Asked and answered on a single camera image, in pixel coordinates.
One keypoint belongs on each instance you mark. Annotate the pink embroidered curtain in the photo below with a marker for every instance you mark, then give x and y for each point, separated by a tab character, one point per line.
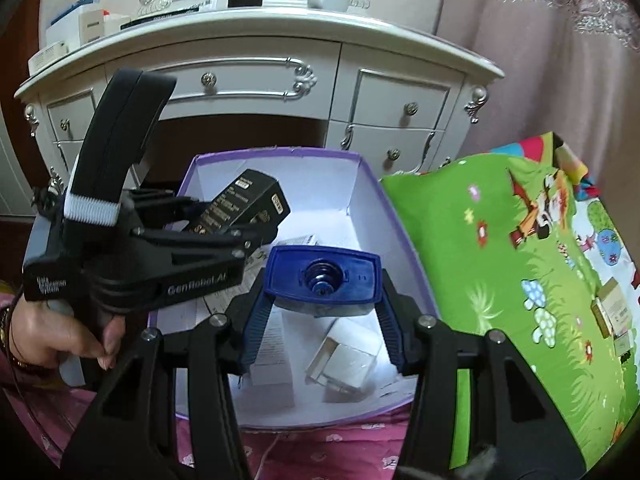
572	67

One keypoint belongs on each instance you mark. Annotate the colourful cartoon play mat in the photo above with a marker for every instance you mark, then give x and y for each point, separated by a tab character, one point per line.
518	239

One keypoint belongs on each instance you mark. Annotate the white ornate dresser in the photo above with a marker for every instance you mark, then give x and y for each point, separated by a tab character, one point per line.
403	100

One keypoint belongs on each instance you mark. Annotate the white boxes on dresser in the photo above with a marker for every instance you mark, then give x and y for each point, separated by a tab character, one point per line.
82	23

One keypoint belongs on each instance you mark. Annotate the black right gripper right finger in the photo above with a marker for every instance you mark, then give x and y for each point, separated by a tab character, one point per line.
479	410

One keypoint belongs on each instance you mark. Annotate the dark blue small case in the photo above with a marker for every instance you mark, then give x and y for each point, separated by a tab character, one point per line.
323	281

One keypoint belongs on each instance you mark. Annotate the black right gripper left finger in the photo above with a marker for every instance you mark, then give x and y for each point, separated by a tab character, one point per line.
167	412

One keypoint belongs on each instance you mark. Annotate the clear plastic box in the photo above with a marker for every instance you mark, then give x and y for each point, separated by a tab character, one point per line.
344	365

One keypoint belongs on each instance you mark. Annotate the black gold-label box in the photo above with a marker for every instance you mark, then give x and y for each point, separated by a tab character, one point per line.
253	197

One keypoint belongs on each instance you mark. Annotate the beige barcode box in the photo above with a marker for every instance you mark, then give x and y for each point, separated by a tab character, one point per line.
610	310

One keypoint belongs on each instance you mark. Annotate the person's left hand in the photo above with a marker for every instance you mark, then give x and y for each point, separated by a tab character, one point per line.
40	336

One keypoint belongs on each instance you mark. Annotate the purple white storage box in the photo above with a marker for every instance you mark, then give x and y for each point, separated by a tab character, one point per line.
335	201

